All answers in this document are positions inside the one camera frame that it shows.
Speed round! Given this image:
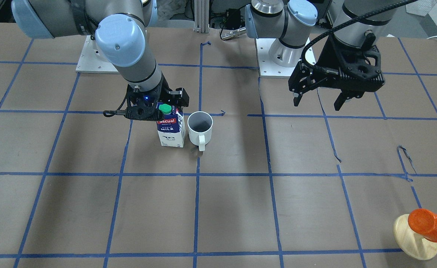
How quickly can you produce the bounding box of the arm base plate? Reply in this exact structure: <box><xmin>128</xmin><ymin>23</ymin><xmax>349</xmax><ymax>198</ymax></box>
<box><xmin>255</xmin><ymin>38</ymin><xmax>303</xmax><ymax>79</ymax></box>
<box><xmin>76</xmin><ymin>35</ymin><xmax>119</xmax><ymax>74</ymax></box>

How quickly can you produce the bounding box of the white ceramic mug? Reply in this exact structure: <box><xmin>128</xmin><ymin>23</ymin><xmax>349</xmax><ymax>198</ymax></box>
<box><xmin>187</xmin><ymin>111</ymin><xmax>213</xmax><ymax>151</ymax></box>

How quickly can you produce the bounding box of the orange mug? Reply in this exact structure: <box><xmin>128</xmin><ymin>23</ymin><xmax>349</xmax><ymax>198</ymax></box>
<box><xmin>408</xmin><ymin>208</ymin><xmax>437</xmax><ymax>243</ymax></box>

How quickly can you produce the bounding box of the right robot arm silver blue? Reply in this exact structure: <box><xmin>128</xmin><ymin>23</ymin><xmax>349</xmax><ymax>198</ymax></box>
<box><xmin>11</xmin><ymin>0</ymin><xmax>189</xmax><ymax>121</ymax></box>

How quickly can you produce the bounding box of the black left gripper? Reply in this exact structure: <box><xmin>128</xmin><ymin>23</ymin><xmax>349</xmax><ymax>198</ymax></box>
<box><xmin>288</xmin><ymin>33</ymin><xmax>385</xmax><ymax>111</ymax></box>

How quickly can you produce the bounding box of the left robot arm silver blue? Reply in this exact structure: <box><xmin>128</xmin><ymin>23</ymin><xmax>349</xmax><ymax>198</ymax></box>
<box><xmin>245</xmin><ymin>0</ymin><xmax>397</xmax><ymax>111</ymax></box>

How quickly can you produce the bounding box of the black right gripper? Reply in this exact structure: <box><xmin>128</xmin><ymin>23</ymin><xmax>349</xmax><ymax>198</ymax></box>
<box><xmin>124</xmin><ymin>77</ymin><xmax>189</xmax><ymax>121</ymax></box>

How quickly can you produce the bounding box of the aluminium frame post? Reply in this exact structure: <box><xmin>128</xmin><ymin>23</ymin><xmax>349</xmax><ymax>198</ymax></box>
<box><xmin>193</xmin><ymin>0</ymin><xmax>210</xmax><ymax>35</ymax></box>

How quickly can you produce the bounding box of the blue white milk carton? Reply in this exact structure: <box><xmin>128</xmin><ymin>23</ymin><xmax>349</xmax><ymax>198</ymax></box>
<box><xmin>157</xmin><ymin>102</ymin><xmax>186</xmax><ymax>148</ymax></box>

